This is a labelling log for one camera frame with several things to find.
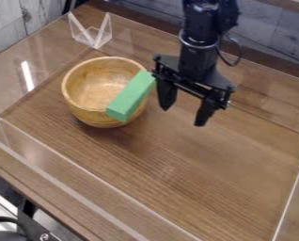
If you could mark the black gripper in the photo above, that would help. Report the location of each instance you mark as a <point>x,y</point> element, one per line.
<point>212,88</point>

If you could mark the green rectangular block stick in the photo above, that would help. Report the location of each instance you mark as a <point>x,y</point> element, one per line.
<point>125,103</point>

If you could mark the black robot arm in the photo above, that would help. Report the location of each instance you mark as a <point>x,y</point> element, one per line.
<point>192,71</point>

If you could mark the wooden bowl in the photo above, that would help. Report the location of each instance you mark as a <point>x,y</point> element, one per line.
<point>90,85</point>

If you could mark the clear acrylic tray wall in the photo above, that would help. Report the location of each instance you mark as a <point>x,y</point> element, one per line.
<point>93,208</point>

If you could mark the black table leg bracket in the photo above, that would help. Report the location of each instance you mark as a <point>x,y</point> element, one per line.
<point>41,226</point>

